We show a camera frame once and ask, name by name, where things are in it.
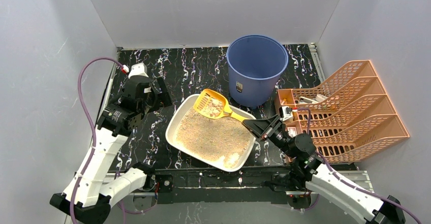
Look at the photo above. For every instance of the beige cat litter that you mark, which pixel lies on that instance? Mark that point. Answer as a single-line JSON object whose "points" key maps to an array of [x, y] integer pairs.
{"points": [[208, 138]]}

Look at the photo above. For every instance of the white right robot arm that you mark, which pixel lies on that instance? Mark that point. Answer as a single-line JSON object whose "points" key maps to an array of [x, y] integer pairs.
{"points": [[309, 170]]}

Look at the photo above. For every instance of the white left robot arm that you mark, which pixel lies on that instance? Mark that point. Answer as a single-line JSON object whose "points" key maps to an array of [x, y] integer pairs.
{"points": [[87, 198]]}

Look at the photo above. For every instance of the orange plastic file organizer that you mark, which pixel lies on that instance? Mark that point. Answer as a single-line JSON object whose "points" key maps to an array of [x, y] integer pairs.
{"points": [[349, 116]]}

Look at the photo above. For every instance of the white plastic litter box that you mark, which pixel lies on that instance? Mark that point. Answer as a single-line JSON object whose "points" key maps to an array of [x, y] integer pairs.
{"points": [[175, 131]]}

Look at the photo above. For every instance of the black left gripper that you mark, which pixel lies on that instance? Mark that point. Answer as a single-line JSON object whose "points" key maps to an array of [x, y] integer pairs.
{"points": [[156, 92]]}

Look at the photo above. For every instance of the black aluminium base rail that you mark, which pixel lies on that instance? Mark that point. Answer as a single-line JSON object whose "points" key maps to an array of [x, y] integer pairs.
{"points": [[214, 185]]}

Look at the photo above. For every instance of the blue plastic bucket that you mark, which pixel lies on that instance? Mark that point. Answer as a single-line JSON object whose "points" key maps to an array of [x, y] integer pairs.
{"points": [[255, 64]]}

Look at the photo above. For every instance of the yellow slotted litter scoop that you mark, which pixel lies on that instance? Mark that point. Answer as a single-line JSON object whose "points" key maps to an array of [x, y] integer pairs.
{"points": [[214, 105]]}

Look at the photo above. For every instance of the red white small box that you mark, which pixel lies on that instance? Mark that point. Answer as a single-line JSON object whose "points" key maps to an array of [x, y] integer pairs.
{"points": [[292, 131]]}

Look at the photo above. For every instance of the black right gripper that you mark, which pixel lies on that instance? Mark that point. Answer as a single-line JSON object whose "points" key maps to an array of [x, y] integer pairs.
{"points": [[267, 130]]}

